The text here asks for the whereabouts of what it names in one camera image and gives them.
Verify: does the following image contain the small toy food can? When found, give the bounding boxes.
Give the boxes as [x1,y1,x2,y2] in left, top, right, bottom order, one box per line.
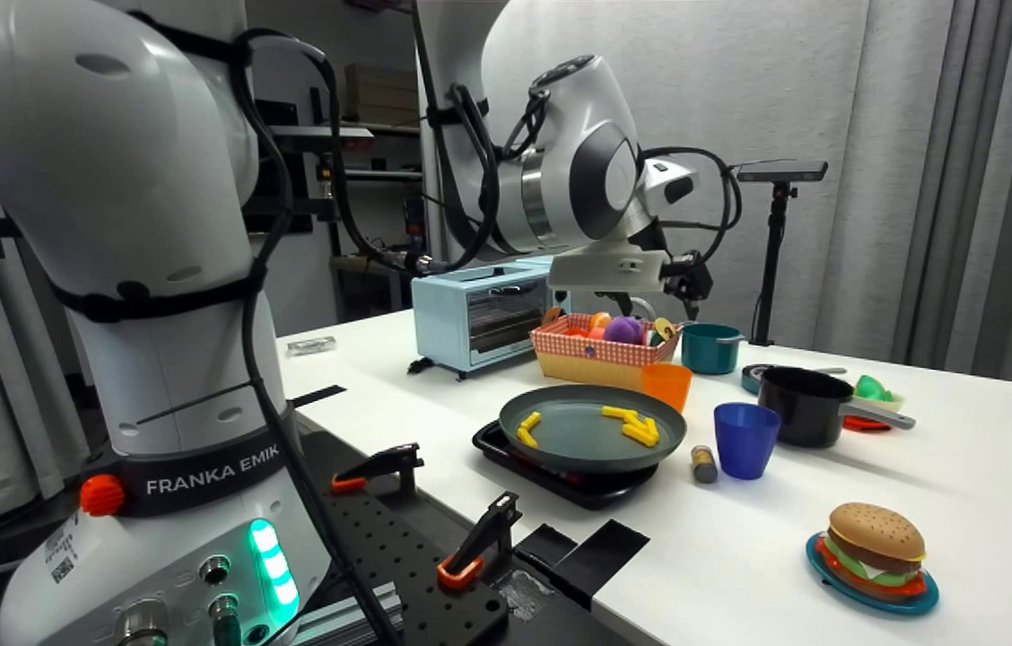
[689,443,720,490]

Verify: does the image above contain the black toy stove burner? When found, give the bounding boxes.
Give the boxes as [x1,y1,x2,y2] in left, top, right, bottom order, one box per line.
[468,419,663,513]

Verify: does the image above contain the black clamp with orange handle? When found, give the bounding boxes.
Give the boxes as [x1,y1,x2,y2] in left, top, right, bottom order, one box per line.
[331,443,428,501]
[429,490,524,600]

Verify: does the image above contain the teal toy pot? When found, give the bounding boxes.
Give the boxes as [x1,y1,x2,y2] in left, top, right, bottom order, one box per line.
[679,320,746,380]

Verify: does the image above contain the black table edge bracket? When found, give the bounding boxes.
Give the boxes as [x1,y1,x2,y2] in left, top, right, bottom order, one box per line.
[514,519,652,607]

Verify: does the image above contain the grey round plate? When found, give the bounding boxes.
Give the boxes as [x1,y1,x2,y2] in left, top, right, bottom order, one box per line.
[495,383,689,477]

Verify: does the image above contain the black tripod stand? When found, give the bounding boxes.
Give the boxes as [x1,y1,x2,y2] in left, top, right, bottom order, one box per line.
[730,158,831,353]

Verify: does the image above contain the grey curtain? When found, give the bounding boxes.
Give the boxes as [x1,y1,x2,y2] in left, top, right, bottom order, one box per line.
[885,0,1012,393]

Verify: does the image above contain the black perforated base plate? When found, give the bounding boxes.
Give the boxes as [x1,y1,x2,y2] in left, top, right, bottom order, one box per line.
[283,417,557,646]

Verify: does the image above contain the aluminium rail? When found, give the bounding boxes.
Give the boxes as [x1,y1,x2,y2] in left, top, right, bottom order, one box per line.
[286,586,404,646]

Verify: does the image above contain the red felt disc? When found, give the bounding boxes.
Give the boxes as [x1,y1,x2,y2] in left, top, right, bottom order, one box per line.
[840,410,895,437]

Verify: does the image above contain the purple plush toy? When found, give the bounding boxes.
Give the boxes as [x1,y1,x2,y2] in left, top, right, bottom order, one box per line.
[598,315,648,353]

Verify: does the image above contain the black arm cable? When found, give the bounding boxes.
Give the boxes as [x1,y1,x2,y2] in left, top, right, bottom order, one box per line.
[224,22,511,646]

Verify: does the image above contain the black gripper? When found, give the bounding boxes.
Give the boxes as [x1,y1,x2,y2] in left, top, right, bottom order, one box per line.
[597,248,720,324]

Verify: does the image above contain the green felt disc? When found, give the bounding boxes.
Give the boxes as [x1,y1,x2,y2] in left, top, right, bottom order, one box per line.
[850,375,908,410]

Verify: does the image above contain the dark metal shelf rack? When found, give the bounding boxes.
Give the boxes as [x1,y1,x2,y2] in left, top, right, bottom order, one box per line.
[270,113,428,326]

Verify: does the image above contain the toy hamburger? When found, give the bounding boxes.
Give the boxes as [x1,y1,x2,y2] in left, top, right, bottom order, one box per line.
[823,501,929,605]

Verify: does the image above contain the light blue toy oven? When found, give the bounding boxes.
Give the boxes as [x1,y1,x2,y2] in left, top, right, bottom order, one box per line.
[409,252,561,380]

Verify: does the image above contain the small teal plate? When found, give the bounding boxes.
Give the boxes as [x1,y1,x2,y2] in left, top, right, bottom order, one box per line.
[799,531,942,620]

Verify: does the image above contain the red orange plush toy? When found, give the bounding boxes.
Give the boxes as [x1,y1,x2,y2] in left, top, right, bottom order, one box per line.
[557,312,605,343]

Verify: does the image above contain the blue plastic cup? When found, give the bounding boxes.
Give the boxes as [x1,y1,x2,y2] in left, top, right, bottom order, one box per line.
[712,400,786,485]

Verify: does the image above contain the black toy pot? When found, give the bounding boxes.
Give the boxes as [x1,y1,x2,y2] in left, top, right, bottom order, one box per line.
[752,363,917,454]

